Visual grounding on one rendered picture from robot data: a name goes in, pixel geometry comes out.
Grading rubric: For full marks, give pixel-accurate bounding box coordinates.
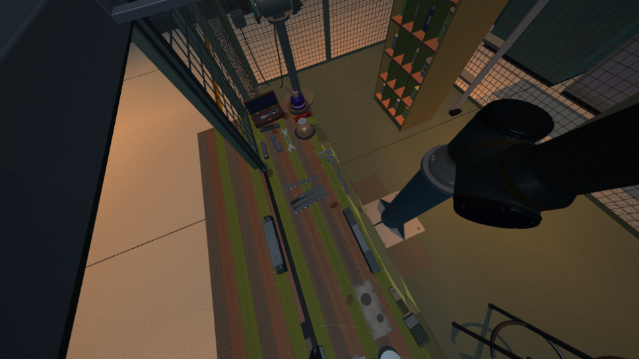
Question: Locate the grey drilled gauge plate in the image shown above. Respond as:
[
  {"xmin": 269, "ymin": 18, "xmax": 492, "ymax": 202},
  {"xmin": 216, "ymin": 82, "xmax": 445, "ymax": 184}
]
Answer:
[{"xmin": 288, "ymin": 183, "xmax": 329, "ymax": 215}]

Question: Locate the green orange shelf unit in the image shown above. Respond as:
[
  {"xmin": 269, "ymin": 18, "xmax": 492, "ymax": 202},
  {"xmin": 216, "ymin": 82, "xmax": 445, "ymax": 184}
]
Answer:
[{"xmin": 374, "ymin": 0, "xmax": 510, "ymax": 132}]

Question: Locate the small grey bolt plate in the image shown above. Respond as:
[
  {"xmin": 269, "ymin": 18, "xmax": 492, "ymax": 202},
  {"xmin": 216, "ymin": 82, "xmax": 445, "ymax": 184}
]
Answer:
[{"xmin": 389, "ymin": 286, "xmax": 409, "ymax": 314}]

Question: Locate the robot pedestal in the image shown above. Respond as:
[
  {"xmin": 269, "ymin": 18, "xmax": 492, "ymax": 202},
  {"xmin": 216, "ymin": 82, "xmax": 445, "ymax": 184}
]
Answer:
[{"xmin": 363, "ymin": 158, "xmax": 443, "ymax": 249}]

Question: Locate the mesh cage wall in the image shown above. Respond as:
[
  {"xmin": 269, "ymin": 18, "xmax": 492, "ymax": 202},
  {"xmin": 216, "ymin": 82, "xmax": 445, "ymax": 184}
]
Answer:
[
  {"xmin": 453, "ymin": 0, "xmax": 639, "ymax": 240},
  {"xmin": 219, "ymin": 0, "xmax": 396, "ymax": 84}
]

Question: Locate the dark green small box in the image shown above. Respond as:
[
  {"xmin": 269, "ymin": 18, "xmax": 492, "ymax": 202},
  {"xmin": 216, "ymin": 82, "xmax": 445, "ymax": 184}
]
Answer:
[{"xmin": 402, "ymin": 311, "xmax": 432, "ymax": 348}]

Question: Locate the mesh hatch shutter frame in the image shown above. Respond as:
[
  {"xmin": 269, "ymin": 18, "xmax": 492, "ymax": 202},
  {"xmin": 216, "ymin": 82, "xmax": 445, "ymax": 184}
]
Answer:
[{"xmin": 110, "ymin": 0, "xmax": 267, "ymax": 172}]

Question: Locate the grey vernier caliper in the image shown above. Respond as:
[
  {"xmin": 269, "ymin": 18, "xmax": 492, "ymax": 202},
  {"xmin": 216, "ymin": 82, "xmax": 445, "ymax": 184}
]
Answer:
[{"xmin": 318, "ymin": 148, "xmax": 352, "ymax": 196}]

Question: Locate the dark tall cabinet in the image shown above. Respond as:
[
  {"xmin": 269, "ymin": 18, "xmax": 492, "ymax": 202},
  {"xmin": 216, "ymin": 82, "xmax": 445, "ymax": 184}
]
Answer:
[{"xmin": 0, "ymin": 0, "xmax": 134, "ymax": 359}]

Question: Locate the grey lamp on pole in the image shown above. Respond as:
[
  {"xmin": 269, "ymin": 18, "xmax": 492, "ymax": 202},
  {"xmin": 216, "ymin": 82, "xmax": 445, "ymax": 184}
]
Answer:
[{"xmin": 248, "ymin": 0, "xmax": 304, "ymax": 95}]

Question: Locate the brown open instrument case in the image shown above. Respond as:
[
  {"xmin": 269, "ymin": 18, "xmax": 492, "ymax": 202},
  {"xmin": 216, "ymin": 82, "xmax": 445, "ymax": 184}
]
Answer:
[{"xmin": 244, "ymin": 90, "xmax": 286, "ymax": 129}]

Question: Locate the grey rod with black tip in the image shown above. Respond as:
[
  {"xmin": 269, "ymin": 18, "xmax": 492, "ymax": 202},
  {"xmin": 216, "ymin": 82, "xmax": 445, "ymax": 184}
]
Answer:
[{"xmin": 448, "ymin": 0, "xmax": 543, "ymax": 117}]

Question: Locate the grey narrow drilled strip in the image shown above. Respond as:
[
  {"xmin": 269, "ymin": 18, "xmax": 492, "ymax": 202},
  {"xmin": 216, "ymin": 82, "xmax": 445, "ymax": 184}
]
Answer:
[{"xmin": 283, "ymin": 174, "xmax": 320, "ymax": 191}]

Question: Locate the grey rest rail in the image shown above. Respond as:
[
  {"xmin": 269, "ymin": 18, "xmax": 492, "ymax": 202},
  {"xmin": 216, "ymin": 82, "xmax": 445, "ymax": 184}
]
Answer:
[
  {"xmin": 261, "ymin": 214, "xmax": 289, "ymax": 275},
  {"xmin": 341, "ymin": 207, "xmax": 382, "ymax": 275}
]

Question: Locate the brass counter bell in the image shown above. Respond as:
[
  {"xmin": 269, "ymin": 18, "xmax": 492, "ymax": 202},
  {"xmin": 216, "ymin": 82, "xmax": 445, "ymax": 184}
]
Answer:
[{"xmin": 294, "ymin": 117, "xmax": 316, "ymax": 141}]

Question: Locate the dark shutter track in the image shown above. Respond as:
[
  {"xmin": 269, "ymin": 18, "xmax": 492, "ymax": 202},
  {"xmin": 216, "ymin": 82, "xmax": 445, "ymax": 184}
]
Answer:
[{"xmin": 261, "ymin": 166, "xmax": 328, "ymax": 359}]

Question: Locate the purple bottle on round base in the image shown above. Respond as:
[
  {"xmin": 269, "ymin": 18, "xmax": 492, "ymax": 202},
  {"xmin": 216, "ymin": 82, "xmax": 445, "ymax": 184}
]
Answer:
[{"xmin": 285, "ymin": 88, "xmax": 316, "ymax": 115}]

